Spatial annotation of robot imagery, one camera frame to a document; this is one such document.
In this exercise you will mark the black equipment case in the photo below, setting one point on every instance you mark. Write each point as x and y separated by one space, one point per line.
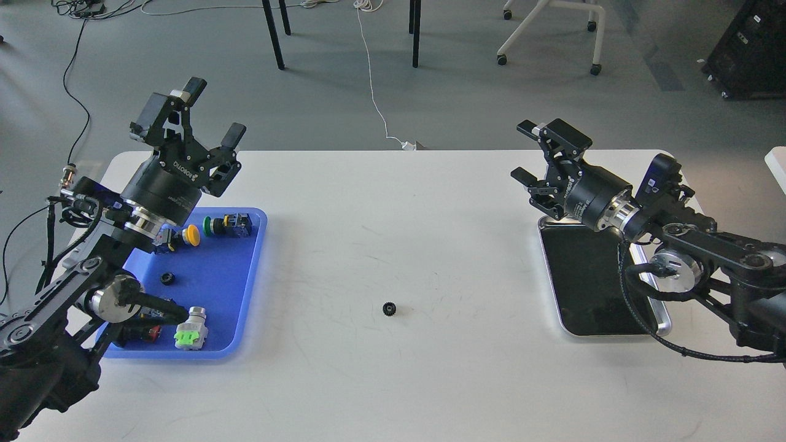
748 62

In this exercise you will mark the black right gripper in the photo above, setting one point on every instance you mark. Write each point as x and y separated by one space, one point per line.
571 187

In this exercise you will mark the white wheeled chair base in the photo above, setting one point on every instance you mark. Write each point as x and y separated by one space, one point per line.
531 33

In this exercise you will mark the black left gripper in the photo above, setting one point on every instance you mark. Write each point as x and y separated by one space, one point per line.
169 184

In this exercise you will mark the white table edge right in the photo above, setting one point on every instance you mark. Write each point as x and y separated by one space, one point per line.
775 161

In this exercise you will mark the red push button switch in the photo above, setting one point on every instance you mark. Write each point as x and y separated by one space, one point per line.
133 333

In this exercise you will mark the blue plastic tray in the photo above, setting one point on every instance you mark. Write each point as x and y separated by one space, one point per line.
218 275

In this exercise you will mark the silver metal tray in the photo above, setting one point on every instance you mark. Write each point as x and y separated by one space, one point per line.
582 267

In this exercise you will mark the green white selector switch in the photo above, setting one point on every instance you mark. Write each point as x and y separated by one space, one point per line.
192 334

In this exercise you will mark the green push button switch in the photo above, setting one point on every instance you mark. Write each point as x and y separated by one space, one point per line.
231 225

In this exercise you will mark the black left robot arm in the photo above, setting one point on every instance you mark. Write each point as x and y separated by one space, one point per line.
53 343

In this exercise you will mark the yellow push button switch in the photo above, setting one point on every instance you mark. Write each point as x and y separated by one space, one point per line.
170 240

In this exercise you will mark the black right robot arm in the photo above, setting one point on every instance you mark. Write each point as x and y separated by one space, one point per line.
740 279

